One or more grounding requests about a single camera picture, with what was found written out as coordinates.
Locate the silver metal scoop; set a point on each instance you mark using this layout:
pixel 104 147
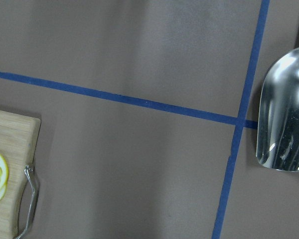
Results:
pixel 278 120

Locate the bamboo cutting board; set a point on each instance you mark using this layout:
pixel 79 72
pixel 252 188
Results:
pixel 18 138

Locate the metal cutting board handle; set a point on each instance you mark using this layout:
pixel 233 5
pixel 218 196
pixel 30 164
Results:
pixel 30 175

